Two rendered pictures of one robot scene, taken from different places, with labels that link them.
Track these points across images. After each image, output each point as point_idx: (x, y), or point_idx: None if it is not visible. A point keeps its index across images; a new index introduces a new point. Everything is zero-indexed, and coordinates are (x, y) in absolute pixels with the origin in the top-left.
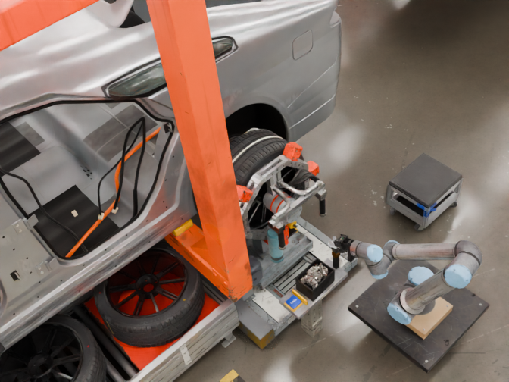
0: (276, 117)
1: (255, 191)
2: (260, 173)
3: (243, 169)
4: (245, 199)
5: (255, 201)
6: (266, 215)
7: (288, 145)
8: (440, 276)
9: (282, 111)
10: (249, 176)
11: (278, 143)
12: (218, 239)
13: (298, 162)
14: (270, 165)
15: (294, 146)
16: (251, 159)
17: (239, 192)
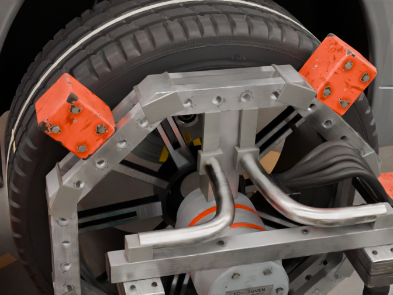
0: (355, 47)
1: (128, 130)
2: (181, 80)
3: (127, 42)
4: (75, 139)
5: (157, 208)
6: (196, 292)
7: (327, 44)
8: None
9: (374, 11)
10: (141, 79)
11: (299, 33)
12: None
13: (345, 126)
14: (228, 73)
15: (345, 46)
16: (171, 24)
17: (58, 98)
